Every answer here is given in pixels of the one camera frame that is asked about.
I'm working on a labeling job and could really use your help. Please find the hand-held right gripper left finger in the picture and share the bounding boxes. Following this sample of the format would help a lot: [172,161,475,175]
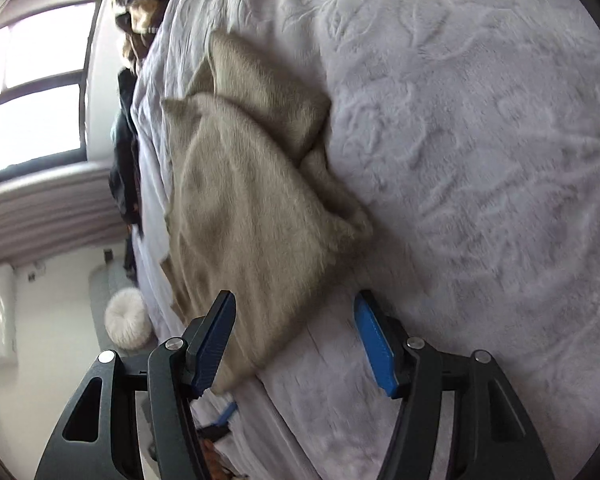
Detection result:
[34,290,237,480]

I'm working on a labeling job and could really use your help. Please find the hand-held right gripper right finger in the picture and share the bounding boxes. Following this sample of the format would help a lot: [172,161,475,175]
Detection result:
[354,290,556,480]

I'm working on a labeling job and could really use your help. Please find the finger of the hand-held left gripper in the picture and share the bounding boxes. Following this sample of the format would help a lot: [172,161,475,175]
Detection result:
[215,401,239,426]

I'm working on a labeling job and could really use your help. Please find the olive knit sweater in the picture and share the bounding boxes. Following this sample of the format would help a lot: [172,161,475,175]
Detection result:
[160,27,376,396]

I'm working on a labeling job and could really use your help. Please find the black clothes pile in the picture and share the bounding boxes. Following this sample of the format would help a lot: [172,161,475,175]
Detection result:
[109,67,143,287]

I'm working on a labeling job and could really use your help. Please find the white round fluffy pillow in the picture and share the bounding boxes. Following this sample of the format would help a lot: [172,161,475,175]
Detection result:
[104,287,151,350]

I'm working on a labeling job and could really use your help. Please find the plain lavender bed sheet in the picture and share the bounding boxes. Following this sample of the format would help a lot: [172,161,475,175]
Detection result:
[130,35,181,346]

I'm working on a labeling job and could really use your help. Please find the lavender embossed fleece blanket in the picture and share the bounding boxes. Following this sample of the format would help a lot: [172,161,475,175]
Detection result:
[130,0,600,480]

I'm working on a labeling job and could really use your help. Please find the grey pleated curtain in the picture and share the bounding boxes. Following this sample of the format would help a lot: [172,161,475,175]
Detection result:
[0,162,127,267]

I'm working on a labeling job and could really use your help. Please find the window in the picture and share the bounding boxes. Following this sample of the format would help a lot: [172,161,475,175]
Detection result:
[0,0,102,176]

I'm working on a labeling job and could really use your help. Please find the cream striped furry blanket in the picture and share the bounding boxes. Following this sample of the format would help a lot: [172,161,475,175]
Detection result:
[109,0,191,68]

